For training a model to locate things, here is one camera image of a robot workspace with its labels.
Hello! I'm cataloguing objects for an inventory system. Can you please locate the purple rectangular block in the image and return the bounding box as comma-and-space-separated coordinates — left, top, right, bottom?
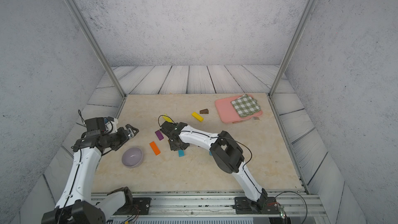
155, 130, 164, 141

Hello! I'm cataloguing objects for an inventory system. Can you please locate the orange rectangular block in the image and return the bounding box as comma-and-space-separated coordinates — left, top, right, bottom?
149, 142, 161, 156

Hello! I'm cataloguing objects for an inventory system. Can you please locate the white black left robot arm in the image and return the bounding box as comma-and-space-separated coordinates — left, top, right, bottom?
41, 117, 139, 224

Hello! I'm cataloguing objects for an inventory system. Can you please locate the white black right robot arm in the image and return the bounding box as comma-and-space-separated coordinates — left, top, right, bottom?
160, 121, 268, 213

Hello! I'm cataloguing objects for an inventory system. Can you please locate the lilac ceramic bowl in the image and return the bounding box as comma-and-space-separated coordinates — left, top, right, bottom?
121, 147, 144, 169

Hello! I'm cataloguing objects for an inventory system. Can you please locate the long yellow block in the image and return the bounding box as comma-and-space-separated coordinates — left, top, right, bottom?
162, 115, 174, 123

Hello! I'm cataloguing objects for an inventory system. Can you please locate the yellow rectangular block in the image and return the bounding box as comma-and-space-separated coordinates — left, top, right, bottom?
191, 112, 204, 122

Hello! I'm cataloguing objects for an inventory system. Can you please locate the dark brown triangular block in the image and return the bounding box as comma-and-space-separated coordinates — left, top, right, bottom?
200, 108, 209, 114

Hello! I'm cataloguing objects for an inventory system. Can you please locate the pink plastic tray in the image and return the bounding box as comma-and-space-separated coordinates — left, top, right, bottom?
215, 94, 263, 123

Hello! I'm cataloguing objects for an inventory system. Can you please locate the green white checkered cloth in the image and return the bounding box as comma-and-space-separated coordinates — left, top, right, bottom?
231, 94, 261, 118

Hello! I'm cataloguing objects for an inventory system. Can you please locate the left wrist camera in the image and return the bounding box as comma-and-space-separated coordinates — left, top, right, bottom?
101, 117, 118, 135

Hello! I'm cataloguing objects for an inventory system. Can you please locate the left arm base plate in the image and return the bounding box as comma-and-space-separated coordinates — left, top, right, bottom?
114, 197, 151, 216

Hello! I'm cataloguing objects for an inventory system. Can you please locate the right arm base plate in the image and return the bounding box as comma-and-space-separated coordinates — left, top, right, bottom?
232, 197, 280, 215

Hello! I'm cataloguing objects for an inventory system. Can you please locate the aluminium front rail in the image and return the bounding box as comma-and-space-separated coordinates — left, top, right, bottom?
132, 191, 330, 224

